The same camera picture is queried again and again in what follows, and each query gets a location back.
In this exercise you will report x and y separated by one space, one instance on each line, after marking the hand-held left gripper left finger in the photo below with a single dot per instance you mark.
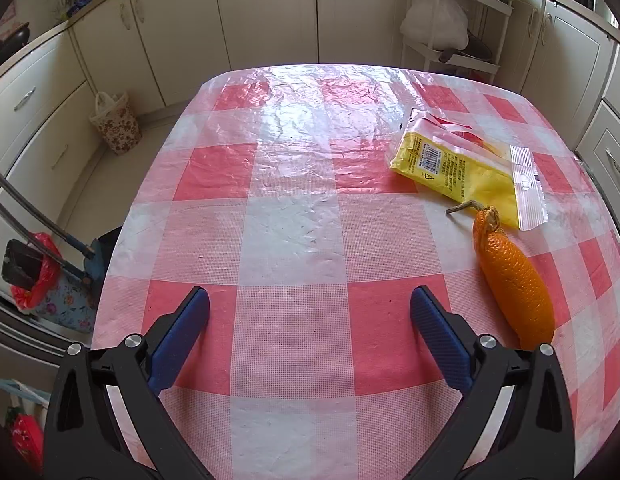
182 335

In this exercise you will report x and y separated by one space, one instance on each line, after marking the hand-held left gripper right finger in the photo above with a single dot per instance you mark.
440 340

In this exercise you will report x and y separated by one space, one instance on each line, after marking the orange elongated fruit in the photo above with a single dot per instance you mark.
515 280

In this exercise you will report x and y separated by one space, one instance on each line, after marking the blue dustpan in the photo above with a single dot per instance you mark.
102 265

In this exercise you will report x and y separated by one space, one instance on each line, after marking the blue floral bag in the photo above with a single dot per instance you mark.
65 310

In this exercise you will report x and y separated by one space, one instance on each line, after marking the red checked plastic tablecloth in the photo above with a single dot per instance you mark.
290 235

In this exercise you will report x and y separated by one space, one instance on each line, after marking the red plastic bag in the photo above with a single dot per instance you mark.
42 280

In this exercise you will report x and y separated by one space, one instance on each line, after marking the yellow plastic packet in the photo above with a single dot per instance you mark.
465 170

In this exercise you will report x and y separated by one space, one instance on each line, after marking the red cloth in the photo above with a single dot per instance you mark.
27 440

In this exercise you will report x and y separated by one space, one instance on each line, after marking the floral tote bag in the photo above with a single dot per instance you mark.
117 127

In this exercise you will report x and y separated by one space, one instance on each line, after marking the cream drawer cabinet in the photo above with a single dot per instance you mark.
610 150

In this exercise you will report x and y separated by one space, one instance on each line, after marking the cream cabinet with long drawers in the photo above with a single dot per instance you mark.
35 110

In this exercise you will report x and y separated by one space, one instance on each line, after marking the black frying pan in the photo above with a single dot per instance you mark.
475 48

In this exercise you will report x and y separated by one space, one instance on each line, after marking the cream two-door cabinet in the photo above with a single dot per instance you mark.
560 55

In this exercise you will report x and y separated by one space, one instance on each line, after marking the cream cabinet with doors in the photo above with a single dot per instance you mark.
240 25

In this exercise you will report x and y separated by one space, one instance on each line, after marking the white shelf rack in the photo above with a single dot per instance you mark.
504 30

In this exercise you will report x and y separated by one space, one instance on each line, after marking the white plastic bag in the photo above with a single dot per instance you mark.
432 22

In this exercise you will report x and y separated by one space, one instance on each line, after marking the black clay pot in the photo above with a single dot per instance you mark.
10 44

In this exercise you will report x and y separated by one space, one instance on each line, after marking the light blue frame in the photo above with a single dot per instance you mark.
20 389

